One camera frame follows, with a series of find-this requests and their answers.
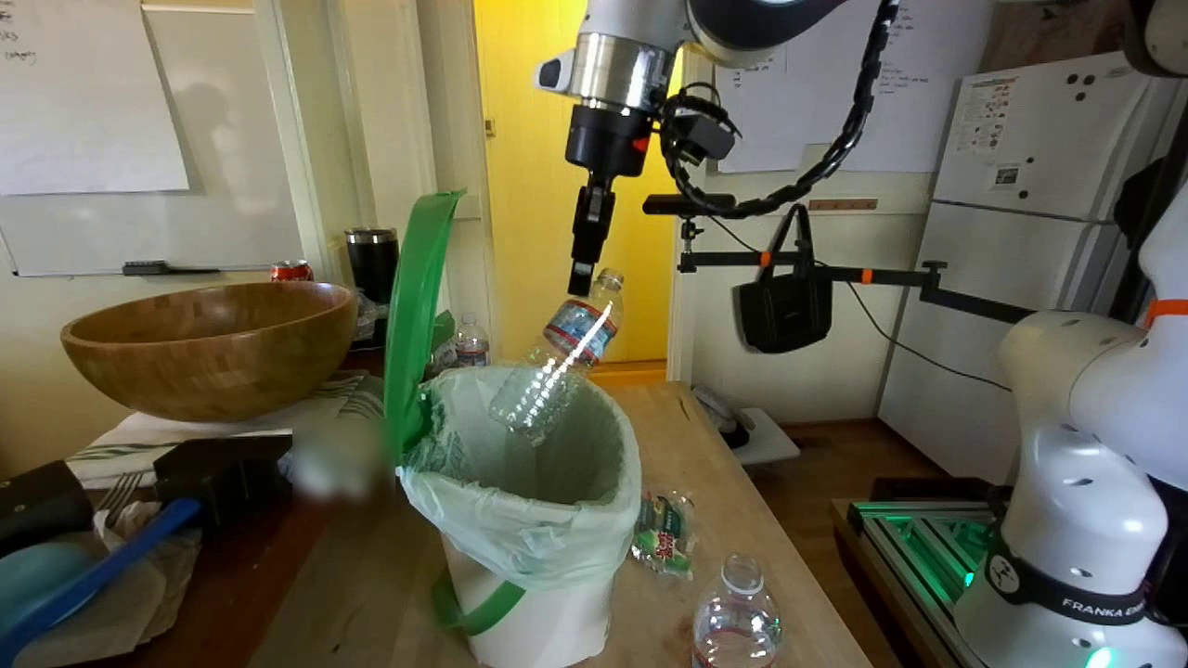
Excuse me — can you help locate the white tall cabinet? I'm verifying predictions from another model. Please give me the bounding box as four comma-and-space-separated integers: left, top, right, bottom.
876, 47, 1188, 485

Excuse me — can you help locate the white flat box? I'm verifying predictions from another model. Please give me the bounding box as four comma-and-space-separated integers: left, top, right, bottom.
688, 382, 806, 474

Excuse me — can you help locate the yellow door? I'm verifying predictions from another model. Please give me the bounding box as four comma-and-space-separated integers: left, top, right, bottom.
474, 0, 684, 367

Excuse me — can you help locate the white wall paper sheet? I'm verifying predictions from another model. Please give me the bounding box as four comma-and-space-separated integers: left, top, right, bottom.
827, 0, 995, 179

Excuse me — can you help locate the white bin with green liner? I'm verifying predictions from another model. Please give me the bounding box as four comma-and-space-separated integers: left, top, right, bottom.
392, 363, 645, 595

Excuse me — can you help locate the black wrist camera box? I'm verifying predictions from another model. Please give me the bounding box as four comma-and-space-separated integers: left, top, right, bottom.
663, 94, 744, 167

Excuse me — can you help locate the teal plate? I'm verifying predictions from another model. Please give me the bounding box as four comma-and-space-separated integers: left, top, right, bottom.
0, 533, 93, 637

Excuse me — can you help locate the green bin lid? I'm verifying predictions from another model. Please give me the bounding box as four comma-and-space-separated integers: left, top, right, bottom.
379, 185, 467, 472

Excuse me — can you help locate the black flat object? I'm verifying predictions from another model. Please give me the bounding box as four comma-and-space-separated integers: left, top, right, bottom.
0, 457, 98, 555

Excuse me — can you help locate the white whiteboard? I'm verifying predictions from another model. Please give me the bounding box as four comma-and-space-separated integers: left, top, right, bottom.
0, 0, 311, 282

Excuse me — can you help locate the black tumbler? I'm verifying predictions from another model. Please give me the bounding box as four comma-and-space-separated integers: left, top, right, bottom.
347, 225, 400, 307

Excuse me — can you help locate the small clear water bottle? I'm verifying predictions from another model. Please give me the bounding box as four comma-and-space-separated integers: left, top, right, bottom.
491, 268, 629, 438
688, 551, 786, 668

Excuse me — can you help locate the black hanging bag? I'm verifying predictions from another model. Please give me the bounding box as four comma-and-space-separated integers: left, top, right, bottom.
733, 199, 834, 356

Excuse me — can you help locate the black bar camera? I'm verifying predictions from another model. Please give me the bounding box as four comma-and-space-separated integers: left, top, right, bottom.
642, 189, 744, 222

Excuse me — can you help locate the blue plastic handle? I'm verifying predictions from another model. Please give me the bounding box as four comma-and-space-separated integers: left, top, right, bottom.
0, 493, 205, 668

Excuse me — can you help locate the white compost bin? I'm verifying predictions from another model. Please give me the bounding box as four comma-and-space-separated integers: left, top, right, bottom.
428, 542, 637, 668

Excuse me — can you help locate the silver box with green light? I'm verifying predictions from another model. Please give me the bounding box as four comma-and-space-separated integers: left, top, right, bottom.
847, 493, 1010, 622

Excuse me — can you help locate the black boom with hanging bag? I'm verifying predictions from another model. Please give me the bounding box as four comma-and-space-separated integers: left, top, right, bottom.
677, 237, 1032, 326

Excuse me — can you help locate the wooden bowl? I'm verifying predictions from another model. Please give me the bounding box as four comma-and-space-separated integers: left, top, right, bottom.
58, 277, 365, 424

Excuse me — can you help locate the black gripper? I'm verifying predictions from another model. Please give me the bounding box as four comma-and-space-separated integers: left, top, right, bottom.
568, 106, 653, 302

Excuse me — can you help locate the striped dish towel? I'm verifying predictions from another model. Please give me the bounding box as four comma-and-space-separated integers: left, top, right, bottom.
276, 367, 390, 502

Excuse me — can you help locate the newspaper sheet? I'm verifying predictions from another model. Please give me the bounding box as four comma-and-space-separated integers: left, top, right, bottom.
67, 375, 374, 497

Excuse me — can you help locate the black corrugated cable conduit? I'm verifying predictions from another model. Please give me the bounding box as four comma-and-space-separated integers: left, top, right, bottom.
662, 0, 902, 222

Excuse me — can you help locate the black marker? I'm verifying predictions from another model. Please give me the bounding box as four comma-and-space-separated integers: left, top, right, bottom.
120, 256, 227, 277

